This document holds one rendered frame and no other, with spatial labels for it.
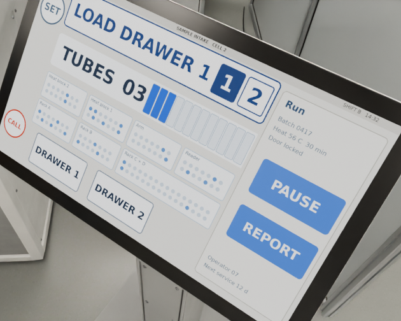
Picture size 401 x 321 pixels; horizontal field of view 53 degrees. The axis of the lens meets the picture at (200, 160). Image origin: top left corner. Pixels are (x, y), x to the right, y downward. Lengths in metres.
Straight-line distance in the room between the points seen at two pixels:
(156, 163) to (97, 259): 1.14
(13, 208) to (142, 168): 0.81
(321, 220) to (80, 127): 0.33
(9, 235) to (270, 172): 1.12
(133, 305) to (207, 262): 1.01
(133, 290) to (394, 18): 1.18
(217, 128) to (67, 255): 1.24
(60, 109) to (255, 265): 0.33
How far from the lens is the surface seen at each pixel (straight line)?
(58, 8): 0.60
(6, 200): 1.25
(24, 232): 1.41
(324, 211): 0.45
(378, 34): 1.28
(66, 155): 0.58
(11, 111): 0.64
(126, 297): 1.51
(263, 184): 0.46
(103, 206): 0.55
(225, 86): 0.47
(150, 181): 0.51
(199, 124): 0.47
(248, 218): 0.47
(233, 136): 0.46
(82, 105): 0.56
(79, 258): 1.62
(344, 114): 0.44
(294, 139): 0.45
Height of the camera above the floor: 1.46
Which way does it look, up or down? 52 degrees down
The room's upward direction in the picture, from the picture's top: 8 degrees clockwise
